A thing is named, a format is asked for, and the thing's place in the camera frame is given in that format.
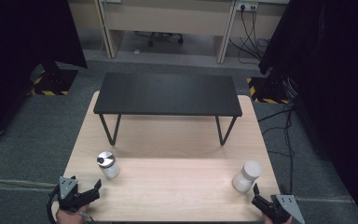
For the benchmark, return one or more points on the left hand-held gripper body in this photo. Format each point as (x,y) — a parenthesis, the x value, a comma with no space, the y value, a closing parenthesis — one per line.
(69,193)

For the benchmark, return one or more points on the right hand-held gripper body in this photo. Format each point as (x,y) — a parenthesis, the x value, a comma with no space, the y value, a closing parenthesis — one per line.
(284,207)

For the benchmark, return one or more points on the white jar with white lid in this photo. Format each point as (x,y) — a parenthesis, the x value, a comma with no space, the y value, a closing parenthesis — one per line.
(245,181)

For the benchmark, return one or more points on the glass jar with silver lid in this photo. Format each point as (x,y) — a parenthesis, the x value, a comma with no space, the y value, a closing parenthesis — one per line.
(111,170)

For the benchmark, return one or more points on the black metal desktop rack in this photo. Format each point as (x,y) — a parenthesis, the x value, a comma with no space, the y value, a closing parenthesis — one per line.
(167,93)

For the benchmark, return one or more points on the person's right hand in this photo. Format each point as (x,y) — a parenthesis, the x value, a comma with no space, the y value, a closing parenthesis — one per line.
(268,220)

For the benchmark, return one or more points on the person's left hand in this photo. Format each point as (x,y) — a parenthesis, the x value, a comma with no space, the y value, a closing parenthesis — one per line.
(70,217)

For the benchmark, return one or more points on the black stand base striped tape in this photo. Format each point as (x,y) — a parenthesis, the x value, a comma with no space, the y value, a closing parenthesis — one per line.
(268,89)
(56,81)

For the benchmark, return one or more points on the black curtain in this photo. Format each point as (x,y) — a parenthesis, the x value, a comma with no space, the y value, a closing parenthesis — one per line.
(332,93)
(18,56)

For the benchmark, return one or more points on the small white floor scrap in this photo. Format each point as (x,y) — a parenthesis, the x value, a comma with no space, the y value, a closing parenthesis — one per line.
(136,51)

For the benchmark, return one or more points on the black office chair base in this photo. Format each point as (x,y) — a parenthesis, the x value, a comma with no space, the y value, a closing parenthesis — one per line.
(164,36)

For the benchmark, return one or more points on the beige office desk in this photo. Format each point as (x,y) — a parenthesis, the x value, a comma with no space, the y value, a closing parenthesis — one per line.
(167,15)

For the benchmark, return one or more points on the white wall power socket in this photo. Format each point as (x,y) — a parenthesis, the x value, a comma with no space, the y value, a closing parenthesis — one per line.
(247,5)

